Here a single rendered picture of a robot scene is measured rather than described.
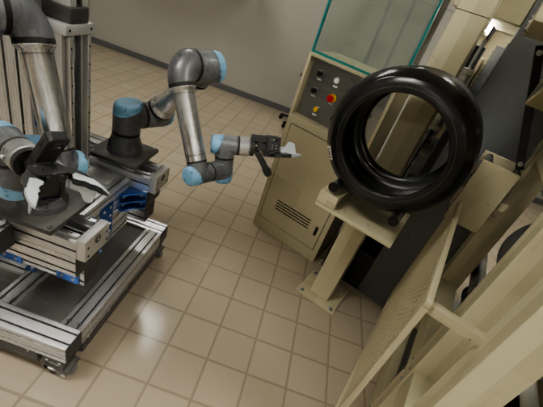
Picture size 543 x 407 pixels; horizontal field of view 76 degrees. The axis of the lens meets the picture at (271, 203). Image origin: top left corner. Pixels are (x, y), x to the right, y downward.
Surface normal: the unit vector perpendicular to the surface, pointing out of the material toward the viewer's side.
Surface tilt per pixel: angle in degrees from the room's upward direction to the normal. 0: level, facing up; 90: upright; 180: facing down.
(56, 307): 0
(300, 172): 90
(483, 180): 90
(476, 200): 90
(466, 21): 90
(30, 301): 0
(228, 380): 0
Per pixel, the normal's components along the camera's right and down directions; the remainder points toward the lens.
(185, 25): -0.19, 0.49
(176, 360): 0.29, -0.80
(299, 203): -0.53, 0.33
